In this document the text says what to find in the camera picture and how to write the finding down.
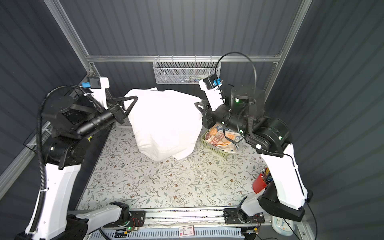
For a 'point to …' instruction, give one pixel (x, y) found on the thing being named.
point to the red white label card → (186, 231)
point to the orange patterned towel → (223, 138)
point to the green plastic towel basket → (214, 148)
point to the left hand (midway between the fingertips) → (135, 96)
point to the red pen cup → (258, 184)
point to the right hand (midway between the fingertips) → (198, 104)
